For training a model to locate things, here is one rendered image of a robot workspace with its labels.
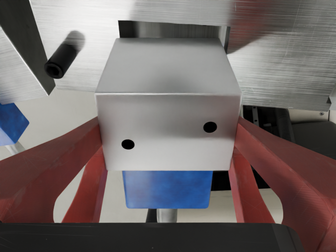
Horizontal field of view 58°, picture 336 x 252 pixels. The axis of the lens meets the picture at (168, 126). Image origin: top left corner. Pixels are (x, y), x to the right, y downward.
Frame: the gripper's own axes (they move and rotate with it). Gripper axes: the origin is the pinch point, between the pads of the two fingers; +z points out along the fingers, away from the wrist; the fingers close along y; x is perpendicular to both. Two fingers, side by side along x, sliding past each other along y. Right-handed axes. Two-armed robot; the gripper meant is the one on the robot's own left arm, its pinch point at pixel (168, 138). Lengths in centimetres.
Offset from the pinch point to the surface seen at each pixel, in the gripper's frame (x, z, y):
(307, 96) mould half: 0.4, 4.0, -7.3
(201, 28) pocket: -2.1, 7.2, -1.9
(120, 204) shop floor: 149, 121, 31
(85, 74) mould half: -0.1, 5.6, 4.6
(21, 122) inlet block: 7.6, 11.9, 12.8
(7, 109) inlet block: 6.0, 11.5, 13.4
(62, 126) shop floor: 82, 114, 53
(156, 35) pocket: -1.6, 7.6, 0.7
